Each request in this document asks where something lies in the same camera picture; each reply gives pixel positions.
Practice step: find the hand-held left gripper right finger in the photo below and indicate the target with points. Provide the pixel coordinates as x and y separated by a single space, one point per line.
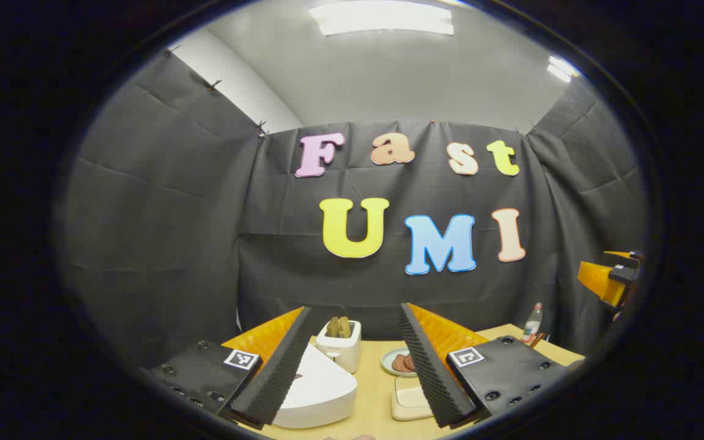
428 373

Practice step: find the large ceiling light panel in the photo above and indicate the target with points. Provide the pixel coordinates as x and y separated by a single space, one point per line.
382 18

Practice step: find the small ceiling light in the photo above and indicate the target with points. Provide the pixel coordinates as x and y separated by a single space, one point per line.
563 68

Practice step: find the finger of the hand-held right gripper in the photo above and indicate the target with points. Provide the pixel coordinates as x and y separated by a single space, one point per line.
596 281

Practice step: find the clear plastic water bottle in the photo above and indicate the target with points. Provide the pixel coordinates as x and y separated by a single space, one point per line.
533 324

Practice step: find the white rice cooker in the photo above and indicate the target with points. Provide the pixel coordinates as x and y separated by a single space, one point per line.
321 391

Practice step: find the black backdrop cloth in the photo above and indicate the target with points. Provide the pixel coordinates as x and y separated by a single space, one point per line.
205 214

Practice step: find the clear rice container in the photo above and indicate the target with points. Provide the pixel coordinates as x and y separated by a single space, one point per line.
410 409

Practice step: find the brown bread slice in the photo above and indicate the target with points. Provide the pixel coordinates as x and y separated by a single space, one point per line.
332 329
344 327

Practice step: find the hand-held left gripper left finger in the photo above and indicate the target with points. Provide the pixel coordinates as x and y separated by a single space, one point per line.
278 373

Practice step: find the white toaster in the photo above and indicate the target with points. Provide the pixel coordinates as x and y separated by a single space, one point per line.
343 355

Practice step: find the light green plate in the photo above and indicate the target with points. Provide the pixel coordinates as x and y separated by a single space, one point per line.
387 360

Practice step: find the reddish meat slices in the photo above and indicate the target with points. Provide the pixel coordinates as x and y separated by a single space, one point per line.
402 363

